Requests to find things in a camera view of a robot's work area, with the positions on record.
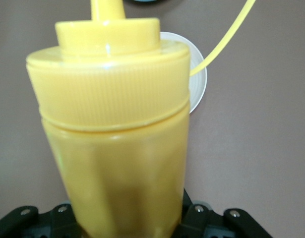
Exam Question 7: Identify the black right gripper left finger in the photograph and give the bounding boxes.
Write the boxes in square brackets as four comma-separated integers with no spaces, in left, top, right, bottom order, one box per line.
[0,202,83,238]

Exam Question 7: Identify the beige round plate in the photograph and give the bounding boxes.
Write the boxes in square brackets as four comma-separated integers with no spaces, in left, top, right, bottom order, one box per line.
[159,31,208,115]

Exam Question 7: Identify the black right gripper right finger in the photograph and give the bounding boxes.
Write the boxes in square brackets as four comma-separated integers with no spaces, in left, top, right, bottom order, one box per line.
[174,188,274,238]

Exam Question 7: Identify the yellow squeeze bottle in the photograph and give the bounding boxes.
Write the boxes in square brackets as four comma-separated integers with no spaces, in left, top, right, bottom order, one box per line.
[25,0,257,238]

